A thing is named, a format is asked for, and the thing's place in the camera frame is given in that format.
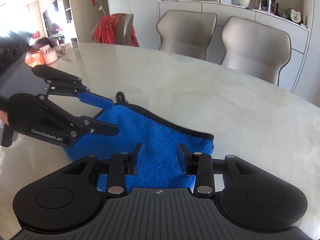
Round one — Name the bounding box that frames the grey and blue microfibre towel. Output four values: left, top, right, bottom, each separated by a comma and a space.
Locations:
64, 101, 214, 190

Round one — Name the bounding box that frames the person's left hand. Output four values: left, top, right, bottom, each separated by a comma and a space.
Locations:
0, 111, 9, 125

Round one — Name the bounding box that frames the pink container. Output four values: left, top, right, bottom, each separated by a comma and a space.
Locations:
40, 44, 57, 64

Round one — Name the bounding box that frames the chair with red cloth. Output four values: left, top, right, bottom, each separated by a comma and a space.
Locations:
90, 13, 139, 47

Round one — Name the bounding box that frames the white sideboard cabinet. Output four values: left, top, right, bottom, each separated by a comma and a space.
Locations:
158, 0, 311, 94

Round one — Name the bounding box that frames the beige dining chair right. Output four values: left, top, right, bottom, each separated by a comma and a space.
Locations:
221, 16, 291, 86

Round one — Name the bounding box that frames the beige dining chair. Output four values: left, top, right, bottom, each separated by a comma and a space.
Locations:
221, 16, 291, 86
156, 10, 217, 60

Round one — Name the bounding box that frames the beige dining chair left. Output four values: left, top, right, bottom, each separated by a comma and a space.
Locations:
156, 10, 217, 60

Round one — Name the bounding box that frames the glass display jar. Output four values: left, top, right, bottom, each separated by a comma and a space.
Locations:
255, 0, 276, 14

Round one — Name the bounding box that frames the small alarm clock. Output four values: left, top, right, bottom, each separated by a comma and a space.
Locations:
289, 9, 302, 24

